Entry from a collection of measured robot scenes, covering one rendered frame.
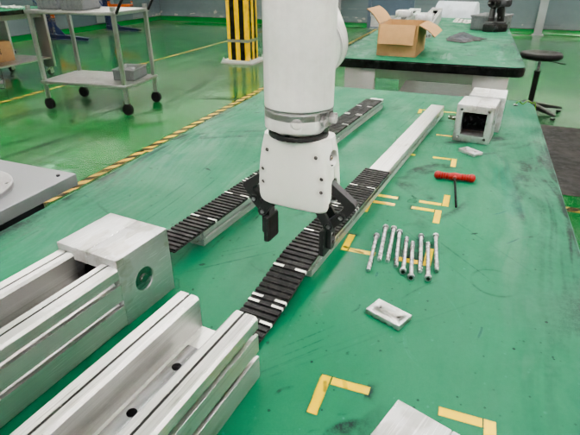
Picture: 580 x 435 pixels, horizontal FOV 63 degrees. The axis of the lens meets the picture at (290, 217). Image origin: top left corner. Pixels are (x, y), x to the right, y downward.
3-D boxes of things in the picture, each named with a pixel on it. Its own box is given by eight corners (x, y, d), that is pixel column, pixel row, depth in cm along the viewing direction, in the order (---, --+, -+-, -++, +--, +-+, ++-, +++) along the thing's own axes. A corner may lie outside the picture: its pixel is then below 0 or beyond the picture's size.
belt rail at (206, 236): (370, 106, 154) (371, 97, 152) (382, 108, 152) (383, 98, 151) (184, 240, 78) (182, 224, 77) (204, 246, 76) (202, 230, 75)
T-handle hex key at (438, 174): (433, 176, 102) (434, 168, 101) (475, 180, 100) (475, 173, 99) (431, 208, 88) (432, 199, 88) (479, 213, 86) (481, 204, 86)
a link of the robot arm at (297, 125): (347, 102, 59) (345, 125, 60) (284, 94, 63) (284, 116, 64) (319, 118, 52) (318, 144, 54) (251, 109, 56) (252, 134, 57)
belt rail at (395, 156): (429, 114, 146) (431, 104, 145) (443, 116, 144) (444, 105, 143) (286, 269, 70) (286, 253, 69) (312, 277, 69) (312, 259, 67)
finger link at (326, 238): (351, 207, 62) (349, 250, 65) (329, 202, 63) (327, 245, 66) (343, 217, 59) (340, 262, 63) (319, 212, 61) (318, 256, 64)
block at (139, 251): (110, 265, 71) (97, 209, 67) (174, 287, 66) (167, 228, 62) (59, 298, 64) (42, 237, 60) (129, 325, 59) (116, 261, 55)
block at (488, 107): (450, 129, 133) (456, 94, 128) (493, 135, 128) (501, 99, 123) (442, 138, 125) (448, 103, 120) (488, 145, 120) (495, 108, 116)
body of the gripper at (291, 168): (348, 119, 59) (343, 200, 65) (276, 110, 63) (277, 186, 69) (324, 136, 53) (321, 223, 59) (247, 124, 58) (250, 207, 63)
